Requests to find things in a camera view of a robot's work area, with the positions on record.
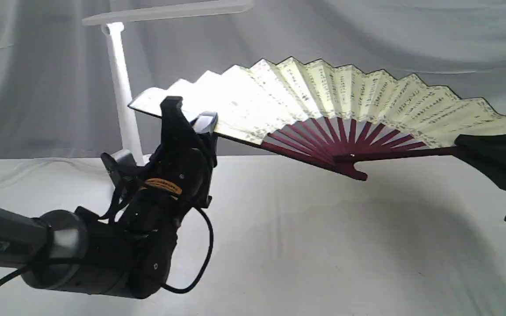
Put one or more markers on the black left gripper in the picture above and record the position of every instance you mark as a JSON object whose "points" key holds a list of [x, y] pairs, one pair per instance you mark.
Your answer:
{"points": [[178, 178]]}

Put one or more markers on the maroon and cream folding fan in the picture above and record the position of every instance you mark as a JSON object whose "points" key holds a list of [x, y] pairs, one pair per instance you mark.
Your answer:
{"points": [[315, 112]]}

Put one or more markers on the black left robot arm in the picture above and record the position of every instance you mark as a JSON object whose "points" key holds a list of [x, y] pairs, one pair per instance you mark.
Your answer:
{"points": [[127, 251]]}

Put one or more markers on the white desk lamp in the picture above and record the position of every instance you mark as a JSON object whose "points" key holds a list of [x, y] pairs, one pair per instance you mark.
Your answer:
{"points": [[112, 25]]}

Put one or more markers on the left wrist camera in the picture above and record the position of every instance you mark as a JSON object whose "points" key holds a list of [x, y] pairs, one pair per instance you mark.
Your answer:
{"points": [[118, 165]]}

